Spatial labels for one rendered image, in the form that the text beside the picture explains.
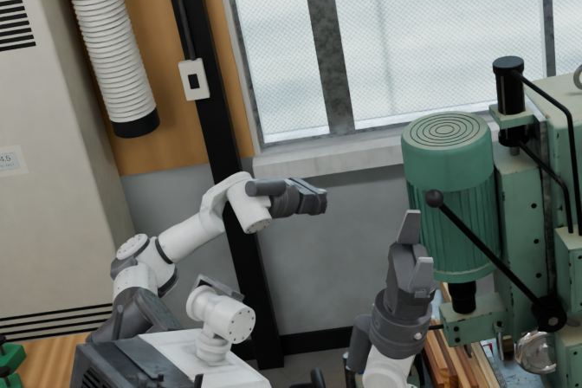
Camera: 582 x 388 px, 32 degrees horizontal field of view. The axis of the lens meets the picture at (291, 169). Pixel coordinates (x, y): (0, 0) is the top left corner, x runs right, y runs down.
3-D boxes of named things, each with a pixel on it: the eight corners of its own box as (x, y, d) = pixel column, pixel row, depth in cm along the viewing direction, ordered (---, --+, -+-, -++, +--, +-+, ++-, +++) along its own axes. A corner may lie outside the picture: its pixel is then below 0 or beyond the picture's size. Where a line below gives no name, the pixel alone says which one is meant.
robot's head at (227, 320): (221, 358, 169) (230, 309, 168) (182, 335, 176) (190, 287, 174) (248, 352, 174) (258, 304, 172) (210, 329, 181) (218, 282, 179)
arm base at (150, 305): (138, 397, 193) (101, 382, 184) (112, 350, 201) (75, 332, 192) (196, 345, 192) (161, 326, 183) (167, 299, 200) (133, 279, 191)
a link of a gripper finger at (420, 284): (436, 257, 141) (429, 290, 144) (414, 256, 140) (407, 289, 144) (439, 265, 139) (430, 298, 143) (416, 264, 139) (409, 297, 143)
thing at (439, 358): (423, 345, 236) (420, 320, 233) (430, 344, 236) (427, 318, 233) (442, 396, 220) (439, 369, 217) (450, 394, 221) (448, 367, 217)
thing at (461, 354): (445, 340, 236) (442, 324, 234) (453, 339, 236) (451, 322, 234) (472, 404, 217) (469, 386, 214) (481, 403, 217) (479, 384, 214)
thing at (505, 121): (490, 135, 204) (483, 57, 196) (528, 126, 204) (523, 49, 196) (502, 152, 197) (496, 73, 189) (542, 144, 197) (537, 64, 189)
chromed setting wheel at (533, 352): (514, 374, 214) (510, 327, 208) (571, 361, 214) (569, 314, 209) (519, 383, 211) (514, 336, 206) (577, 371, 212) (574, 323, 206)
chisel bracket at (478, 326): (441, 334, 225) (437, 304, 221) (502, 321, 226) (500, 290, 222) (449, 355, 219) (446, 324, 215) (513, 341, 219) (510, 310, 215)
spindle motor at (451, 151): (409, 247, 220) (391, 119, 205) (488, 230, 220) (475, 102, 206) (428, 293, 204) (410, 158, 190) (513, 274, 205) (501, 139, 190)
